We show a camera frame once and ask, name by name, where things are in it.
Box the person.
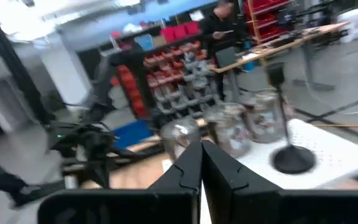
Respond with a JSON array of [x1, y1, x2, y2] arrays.
[[202, 1, 248, 60]]

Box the rack of red grey bins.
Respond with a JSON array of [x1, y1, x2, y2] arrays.
[[110, 21, 223, 125]]

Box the black candlestick holder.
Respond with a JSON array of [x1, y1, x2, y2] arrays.
[[265, 61, 317, 175]]

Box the white container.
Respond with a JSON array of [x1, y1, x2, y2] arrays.
[[336, 7, 358, 44]]

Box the blue bin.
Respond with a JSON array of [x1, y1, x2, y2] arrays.
[[113, 119, 155, 149]]

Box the orange shelf with red bins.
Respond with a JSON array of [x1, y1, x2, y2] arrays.
[[244, 0, 295, 44]]

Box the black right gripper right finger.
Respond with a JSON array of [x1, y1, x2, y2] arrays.
[[201, 139, 358, 224]]

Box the white wire shelf rack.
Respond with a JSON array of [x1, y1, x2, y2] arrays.
[[162, 118, 358, 190]]

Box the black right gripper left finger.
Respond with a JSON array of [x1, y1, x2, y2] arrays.
[[37, 139, 204, 224]]

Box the wooden desk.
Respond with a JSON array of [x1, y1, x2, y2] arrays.
[[209, 21, 351, 94]]

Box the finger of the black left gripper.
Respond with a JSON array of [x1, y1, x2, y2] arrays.
[[96, 154, 111, 189], [78, 155, 97, 189]]

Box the black frame post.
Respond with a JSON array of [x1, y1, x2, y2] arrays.
[[0, 0, 55, 125]]

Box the silver metal cup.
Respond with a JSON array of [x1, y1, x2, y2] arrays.
[[159, 118, 202, 161]]

